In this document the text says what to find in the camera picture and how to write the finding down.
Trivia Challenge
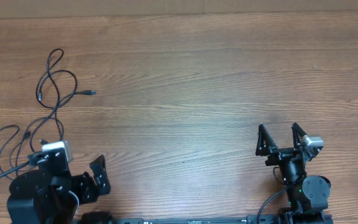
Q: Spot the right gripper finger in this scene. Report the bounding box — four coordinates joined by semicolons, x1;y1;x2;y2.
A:
291;123;307;148
255;124;278;156

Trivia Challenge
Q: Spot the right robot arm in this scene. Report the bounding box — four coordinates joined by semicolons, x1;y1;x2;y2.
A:
247;123;333;224

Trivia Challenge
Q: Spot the black USB cable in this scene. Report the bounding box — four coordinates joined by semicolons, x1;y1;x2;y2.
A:
29;48;97;153
0;116;65;181

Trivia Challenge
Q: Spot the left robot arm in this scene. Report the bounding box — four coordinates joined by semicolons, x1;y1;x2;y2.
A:
7;152;111;223

